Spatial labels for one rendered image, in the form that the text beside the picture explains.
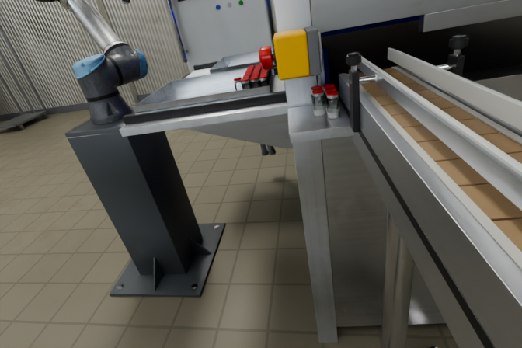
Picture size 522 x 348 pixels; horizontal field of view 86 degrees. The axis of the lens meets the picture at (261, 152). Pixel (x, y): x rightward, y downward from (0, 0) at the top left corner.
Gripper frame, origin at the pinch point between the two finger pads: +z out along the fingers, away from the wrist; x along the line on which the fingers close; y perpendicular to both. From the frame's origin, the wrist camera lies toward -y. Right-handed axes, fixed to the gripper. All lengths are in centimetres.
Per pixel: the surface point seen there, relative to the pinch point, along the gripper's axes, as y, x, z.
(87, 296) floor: -67, -101, 64
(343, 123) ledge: -3, 36, 57
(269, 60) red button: 3, 28, 44
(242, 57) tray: -52, 13, -6
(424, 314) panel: -67, 38, 104
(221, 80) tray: -28.0, 8.9, 18.3
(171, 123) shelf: -6.2, 1.3, 39.3
